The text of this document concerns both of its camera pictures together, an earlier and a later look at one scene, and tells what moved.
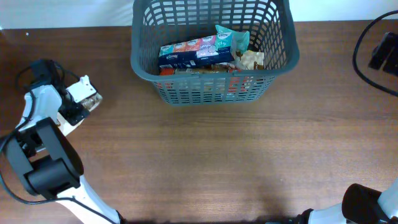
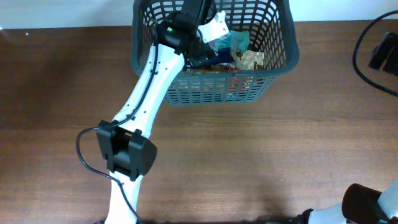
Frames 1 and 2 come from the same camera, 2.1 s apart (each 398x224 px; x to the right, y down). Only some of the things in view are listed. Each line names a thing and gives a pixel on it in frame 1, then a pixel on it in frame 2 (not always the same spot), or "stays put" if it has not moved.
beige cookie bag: [251, 60] stays put
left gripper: [76, 113] to [203, 51]
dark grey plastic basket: [272, 28] stays put
